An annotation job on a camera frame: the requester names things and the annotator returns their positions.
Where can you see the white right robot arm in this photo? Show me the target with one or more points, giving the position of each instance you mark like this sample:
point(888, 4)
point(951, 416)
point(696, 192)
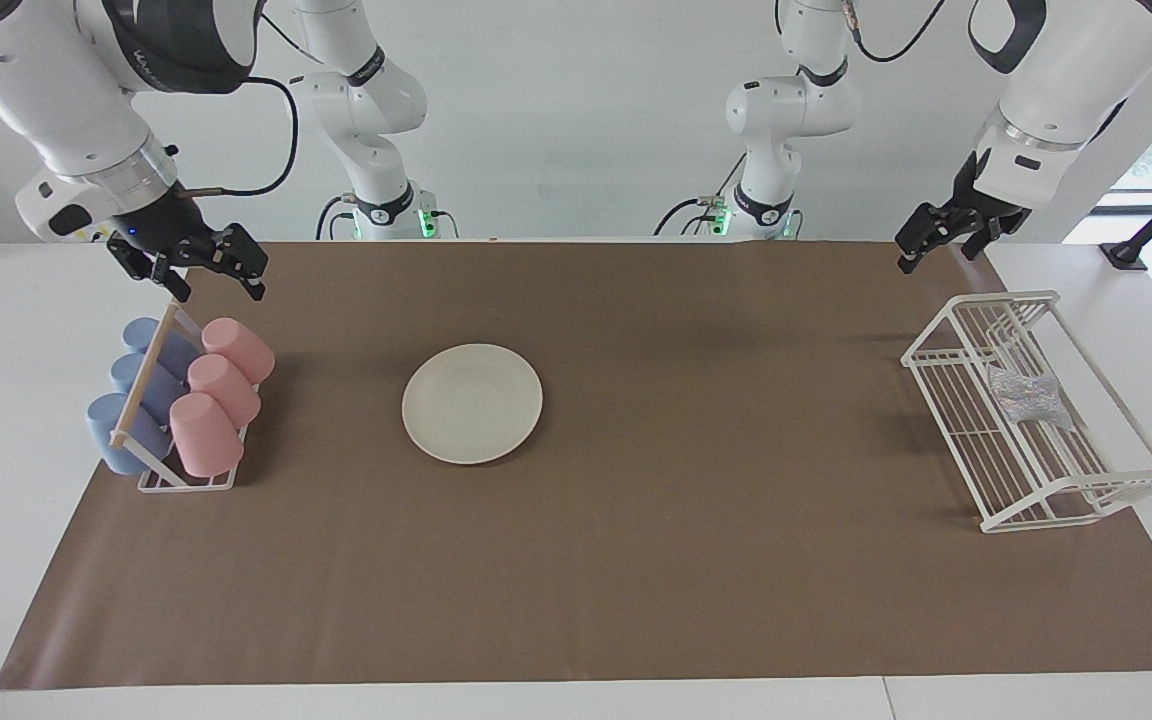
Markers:
point(56, 90)

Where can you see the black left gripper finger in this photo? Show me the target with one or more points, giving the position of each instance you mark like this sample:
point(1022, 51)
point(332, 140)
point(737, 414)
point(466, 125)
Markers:
point(928, 228)
point(981, 242)

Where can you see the pink plastic cup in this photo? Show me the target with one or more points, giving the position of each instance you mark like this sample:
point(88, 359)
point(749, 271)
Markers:
point(224, 388)
point(206, 435)
point(238, 348)

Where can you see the blue plastic cup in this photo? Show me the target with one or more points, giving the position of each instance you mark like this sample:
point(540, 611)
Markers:
point(174, 350)
point(131, 372)
point(106, 430)

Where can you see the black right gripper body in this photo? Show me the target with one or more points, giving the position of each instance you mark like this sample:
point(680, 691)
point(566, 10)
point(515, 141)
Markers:
point(171, 230)

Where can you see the brown paper table mat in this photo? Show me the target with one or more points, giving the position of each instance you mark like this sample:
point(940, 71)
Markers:
point(696, 560)

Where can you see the clear plastic wrapper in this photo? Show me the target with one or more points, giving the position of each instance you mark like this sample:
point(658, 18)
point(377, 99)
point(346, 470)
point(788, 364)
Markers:
point(1028, 398)

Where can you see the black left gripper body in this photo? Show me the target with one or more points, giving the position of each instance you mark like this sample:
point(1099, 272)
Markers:
point(986, 205)

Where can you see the round cream plate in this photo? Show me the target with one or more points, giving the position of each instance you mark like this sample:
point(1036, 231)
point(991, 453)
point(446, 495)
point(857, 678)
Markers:
point(472, 404)

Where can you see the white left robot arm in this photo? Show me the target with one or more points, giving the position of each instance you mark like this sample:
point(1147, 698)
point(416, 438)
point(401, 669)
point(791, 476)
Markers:
point(1066, 80)

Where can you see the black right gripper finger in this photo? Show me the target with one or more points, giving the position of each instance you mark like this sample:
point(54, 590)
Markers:
point(244, 260)
point(151, 268)

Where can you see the white cup rack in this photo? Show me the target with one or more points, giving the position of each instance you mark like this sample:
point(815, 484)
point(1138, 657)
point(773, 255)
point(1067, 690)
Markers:
point(148, 375)

